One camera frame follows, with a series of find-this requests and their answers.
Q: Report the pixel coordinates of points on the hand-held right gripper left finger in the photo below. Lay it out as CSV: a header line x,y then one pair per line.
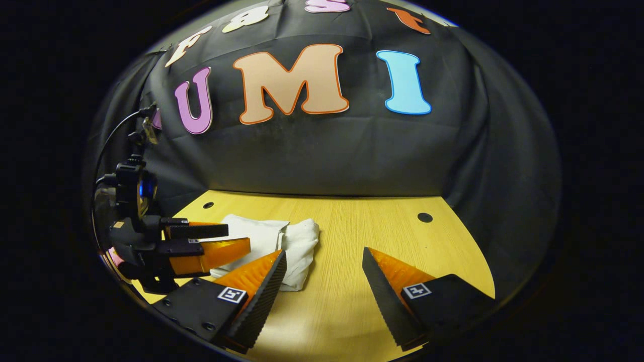
x,y
264,301

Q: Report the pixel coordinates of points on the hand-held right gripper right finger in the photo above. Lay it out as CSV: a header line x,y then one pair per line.
x,y
385,301

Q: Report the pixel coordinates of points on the black backdrop cloth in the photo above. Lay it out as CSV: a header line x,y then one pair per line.
x,y
352,151

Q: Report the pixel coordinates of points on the white jeans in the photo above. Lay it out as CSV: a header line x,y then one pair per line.
x,y
297,246

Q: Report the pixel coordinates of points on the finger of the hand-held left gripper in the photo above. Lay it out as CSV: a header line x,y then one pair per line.
x,y
216,254
201,231

